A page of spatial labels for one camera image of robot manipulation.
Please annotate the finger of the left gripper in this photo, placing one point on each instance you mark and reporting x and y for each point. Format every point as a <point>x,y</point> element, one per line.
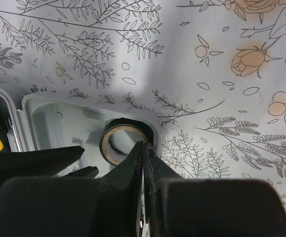
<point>89,171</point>
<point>47,162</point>

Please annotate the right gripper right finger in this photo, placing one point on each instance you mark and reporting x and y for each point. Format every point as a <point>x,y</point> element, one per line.
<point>178,207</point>

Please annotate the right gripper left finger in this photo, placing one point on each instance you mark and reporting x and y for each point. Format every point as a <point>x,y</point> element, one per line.
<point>51,206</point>

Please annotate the black tape roll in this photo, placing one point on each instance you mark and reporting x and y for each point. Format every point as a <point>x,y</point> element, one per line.
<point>119,137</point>

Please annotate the grey plastic tool case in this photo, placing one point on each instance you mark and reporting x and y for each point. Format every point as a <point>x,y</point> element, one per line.
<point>48,120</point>

